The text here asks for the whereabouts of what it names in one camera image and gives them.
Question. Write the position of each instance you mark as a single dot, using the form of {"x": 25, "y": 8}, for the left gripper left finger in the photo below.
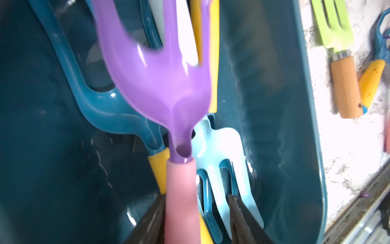
{"x": 150, "y": 229}

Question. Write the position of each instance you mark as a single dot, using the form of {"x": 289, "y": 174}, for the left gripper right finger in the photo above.
{"x": 245, "y": 229}

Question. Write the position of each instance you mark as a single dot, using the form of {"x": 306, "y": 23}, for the light blue fork white handle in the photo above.
{"x": 213, "y": 149}

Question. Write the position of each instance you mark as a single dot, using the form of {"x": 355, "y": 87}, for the teal plastic storage box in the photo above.
{"x": 64, "y": 181}

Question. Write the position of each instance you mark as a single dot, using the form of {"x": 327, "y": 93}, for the purple rake pink handle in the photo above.
{"x": 162, "y": 86}
{"x": 387, "y": 137}

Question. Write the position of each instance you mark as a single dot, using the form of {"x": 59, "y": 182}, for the green shovel brown handle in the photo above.
{"x": 336, "y": 34}

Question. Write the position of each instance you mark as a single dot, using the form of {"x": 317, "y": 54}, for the blue rake yellow handle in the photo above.
{"x": 195, "y": 10}

